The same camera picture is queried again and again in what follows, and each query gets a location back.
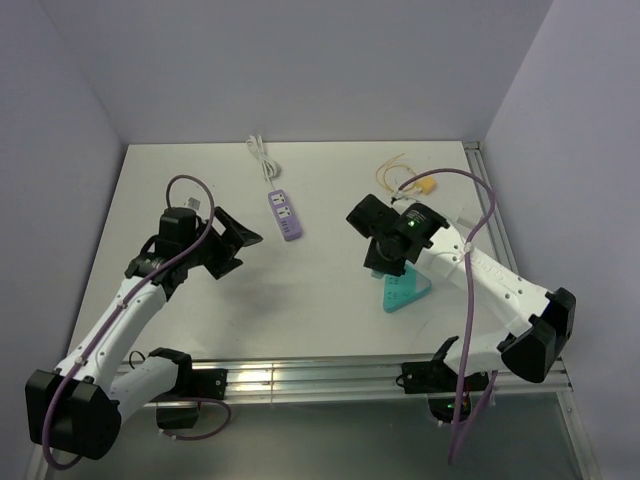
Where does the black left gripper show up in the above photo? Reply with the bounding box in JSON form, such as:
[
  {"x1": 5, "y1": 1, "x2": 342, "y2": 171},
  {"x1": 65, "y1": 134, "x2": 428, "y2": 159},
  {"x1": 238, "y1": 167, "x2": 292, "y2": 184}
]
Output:
[{"x1": 182, "y1": 207, "x2": 262, "y2": 279}]

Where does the small white block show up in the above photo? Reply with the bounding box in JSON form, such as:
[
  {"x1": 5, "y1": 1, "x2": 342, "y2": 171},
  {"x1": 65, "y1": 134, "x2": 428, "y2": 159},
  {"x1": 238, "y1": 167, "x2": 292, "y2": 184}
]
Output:
[{"x1": 455, "y1": 205, "x2": 482, "y2": 230}]

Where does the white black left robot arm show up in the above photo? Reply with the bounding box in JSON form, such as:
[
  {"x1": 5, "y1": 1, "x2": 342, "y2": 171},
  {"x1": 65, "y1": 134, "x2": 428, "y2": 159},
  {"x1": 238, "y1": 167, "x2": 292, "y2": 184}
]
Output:
[{"x1": 25, "y1": 207, "x2": 262, "y2": 460}]

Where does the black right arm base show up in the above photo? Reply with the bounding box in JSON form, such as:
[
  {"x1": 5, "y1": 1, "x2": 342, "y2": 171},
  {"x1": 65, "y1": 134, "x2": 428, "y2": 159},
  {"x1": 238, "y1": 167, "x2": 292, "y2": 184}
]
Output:
[{"x1": 395, "y1": 361, "x2": 489, "y2": 424}]

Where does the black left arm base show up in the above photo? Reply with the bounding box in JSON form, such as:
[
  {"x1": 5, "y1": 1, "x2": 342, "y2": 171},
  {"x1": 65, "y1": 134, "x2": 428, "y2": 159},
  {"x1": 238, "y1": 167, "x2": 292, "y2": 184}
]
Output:
[{"x1": 154, "y1": 368, "x2": 232, "y2": 438}]

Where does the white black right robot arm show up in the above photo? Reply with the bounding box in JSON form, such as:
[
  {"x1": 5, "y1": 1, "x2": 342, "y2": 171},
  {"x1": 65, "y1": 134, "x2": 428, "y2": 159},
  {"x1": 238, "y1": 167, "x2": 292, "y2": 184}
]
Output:
[{"x1": 346, "y1": 194, "x2": 576, "y2": 390}]

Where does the teal triangular power strip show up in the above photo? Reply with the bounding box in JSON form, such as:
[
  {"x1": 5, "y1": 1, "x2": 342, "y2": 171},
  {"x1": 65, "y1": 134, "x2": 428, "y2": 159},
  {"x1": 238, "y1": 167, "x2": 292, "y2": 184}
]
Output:
[{"x1": 382, "y1": 265, "x2": 432, "y2": 313}]

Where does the purple power strip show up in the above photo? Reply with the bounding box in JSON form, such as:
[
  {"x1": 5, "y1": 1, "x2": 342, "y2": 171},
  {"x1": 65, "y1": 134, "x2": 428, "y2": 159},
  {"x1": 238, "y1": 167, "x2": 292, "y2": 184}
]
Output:
[{"x1": 268, "y1": 189, "x2": 303, "y2": 242}]

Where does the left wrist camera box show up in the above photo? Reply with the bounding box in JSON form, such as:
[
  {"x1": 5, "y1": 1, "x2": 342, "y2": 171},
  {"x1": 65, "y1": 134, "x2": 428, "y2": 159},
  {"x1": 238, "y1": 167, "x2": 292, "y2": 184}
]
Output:
[{"x1": 185, "y1": 197, "x2": 201, "y2": 211}]

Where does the yellow thin cable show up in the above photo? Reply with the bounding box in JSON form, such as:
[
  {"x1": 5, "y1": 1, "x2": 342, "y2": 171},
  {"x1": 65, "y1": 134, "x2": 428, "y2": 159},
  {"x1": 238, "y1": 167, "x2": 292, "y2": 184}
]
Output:
[{"x1": 375, "y1": 152, "x2": 424, "y2": 194}]

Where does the white coiled power cord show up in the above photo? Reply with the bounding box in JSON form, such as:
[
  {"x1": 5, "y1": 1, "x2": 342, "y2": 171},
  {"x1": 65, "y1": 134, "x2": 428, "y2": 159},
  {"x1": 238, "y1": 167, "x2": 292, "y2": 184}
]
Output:
[{"x1": 245, "y1": 135, "x2": 284, "y2": 192}]

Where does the aluminium right rail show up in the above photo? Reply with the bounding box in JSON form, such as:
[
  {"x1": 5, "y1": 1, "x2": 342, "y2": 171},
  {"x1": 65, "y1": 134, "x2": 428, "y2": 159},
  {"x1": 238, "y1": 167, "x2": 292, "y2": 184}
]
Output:
[{"x1": 463, "y1": 142, "x2": 519, "y2": 274}]

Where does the aluminium rail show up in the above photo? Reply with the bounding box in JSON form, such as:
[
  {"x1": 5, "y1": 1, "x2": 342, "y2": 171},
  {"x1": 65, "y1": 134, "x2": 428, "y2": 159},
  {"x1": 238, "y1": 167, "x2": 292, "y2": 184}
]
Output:
[
  {"x1": 109, "y1": 352, "x2": 571, "y2": 409},
  {"x1": 463, "y1": 142, "x2": 519, "y2": 274}
]

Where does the aluminium front rail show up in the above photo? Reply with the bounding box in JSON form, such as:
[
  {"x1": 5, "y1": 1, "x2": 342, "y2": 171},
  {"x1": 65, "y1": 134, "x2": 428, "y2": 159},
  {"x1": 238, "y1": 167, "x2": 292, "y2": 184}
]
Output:
[{"x1": 109, "y1": 352, "x2": 571, "y2": 409}]

